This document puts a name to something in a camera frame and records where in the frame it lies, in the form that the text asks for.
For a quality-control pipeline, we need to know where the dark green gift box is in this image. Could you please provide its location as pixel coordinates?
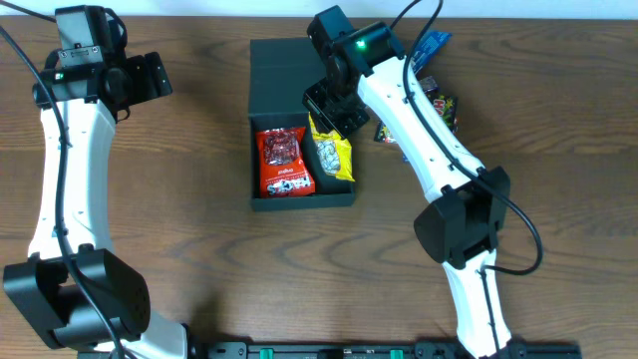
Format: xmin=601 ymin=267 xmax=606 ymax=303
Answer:
xmin=248 ymin=38 xmax=355 ymax=211

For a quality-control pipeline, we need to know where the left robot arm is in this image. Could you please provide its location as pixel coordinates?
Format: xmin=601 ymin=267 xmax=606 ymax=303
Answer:
xmin=3 ymin=50 xmax=189 ymax=358

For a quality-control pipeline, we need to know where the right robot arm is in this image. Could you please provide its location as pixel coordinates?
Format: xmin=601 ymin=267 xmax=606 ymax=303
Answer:
xmin=307 ymin=6 xmax=511 ymax=358

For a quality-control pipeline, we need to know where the red Hacks candy bag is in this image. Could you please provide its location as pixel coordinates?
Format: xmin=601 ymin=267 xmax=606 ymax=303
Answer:
xmin=255 ymin=127 xmax=316 ymax=198

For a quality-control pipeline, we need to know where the black Haribo candy bag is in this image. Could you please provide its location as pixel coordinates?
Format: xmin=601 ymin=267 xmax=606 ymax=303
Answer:
xmin=374 ymin=76 xmax=459 ymax=144

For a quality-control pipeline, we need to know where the yellow candy bag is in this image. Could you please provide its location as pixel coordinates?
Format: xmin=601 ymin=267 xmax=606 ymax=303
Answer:
xmin=308 ymin=115 xmax=355 ymax=182

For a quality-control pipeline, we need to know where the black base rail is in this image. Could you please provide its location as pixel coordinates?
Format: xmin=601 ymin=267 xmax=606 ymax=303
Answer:
xmin=187 ymin=341 xmax=582 ymax=359

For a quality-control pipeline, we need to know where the blue Oreo snack pack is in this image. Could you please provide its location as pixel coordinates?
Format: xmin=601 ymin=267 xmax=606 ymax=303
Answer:
xmin=411 ymin=30 xmax=453 ymax=74

